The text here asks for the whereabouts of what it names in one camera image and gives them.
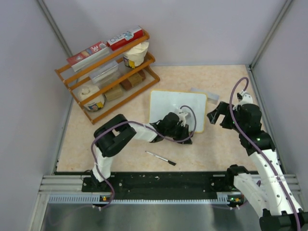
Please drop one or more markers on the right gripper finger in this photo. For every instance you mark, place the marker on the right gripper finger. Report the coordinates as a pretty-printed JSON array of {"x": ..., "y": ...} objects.
[
  {"x": 221, "y": 109},
  {"x": 227, "y": 121}
]

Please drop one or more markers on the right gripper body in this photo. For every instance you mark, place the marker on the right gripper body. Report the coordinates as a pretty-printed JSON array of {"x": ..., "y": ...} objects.
[{"x": 237, "y": 111}]

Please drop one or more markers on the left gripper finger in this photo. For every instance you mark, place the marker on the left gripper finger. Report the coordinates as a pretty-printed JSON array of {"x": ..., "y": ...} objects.
[
  {"x": 184, "y": 135},
  {"x": 160, "y": 138}
]

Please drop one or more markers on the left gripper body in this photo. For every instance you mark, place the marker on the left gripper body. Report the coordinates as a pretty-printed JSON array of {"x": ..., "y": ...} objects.
[{"x": 178, "y": 132}]

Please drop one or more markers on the white whiteboard yellow frame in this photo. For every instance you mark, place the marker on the white whiteboard yellow frame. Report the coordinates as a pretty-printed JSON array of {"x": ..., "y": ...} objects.
[{"x": 193, "y": 104}]

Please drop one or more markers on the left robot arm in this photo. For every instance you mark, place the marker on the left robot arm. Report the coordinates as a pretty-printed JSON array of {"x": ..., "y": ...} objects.
[{"x": 113, "y": 136}]

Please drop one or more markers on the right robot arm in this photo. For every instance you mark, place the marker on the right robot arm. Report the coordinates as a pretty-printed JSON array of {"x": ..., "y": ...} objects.
[{"x": 272, "y": 199}]

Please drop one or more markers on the grey whiteboard eraser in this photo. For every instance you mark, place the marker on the grey whiteboard eraser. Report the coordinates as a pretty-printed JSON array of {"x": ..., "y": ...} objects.
[{"x": 211, "y": 97}]

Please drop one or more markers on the brown sponge block right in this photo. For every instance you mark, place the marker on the brown sponge block right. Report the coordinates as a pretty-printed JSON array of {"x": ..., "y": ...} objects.
[{"x": 133, "y": 80}]

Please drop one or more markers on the tan sponge block left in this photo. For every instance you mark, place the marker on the tan sponge block left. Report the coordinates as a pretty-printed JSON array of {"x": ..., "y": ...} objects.
[{"x": 114, "y": 93}]

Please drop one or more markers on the orange wooden shelf rack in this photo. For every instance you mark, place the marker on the orange wooden shelf rack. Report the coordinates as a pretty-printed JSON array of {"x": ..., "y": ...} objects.
[{"x": 82, "y": 77}]

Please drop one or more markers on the white bag upper container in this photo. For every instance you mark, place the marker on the white bag upper container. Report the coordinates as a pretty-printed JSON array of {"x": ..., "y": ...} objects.
[{"x": 135, "y": 56}]

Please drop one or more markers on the white bag container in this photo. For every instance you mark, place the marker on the white bag container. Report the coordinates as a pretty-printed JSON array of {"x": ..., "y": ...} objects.
[
  {"x": 88, "y": 90},
  {"x": 135, "y": 56}
]

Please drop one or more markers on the clear plastic box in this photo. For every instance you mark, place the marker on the clear plastic box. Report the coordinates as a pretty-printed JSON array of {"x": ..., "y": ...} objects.
[{"x": 106, "y": 74}]

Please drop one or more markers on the white bag lower container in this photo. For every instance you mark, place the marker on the white bag lower container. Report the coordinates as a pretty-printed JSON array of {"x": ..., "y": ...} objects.
[{"x": 88, "y": 90}]

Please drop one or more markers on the red white long box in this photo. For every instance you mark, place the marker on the red white long box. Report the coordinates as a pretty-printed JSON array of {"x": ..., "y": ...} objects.
[{"x": 125, "y": 38}]

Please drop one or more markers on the red foil wrap box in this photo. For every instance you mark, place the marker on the red foil wrap box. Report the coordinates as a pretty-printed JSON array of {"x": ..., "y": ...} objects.
[{"x": 87, "y": 56}]

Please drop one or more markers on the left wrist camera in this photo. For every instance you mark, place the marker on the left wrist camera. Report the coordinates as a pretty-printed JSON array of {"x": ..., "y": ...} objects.
[{"x": 183, "y": 116}]

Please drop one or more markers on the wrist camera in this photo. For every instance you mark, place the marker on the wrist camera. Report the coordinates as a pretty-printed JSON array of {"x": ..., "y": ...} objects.
[
  {"x": 183, "y": 116},
  {"x": 244, "y": 98}
]

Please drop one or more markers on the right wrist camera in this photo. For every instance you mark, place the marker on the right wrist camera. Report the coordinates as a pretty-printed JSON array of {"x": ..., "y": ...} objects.
[{"x": 244, "y": 98}]

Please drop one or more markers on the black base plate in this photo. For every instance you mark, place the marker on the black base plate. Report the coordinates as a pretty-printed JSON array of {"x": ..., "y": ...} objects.
[{"x": 169, "y": 185}]

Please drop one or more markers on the aluminium frame rail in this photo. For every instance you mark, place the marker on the aluminium frame rail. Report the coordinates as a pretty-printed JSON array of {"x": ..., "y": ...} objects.
[{"x": 61, "y": 184}]

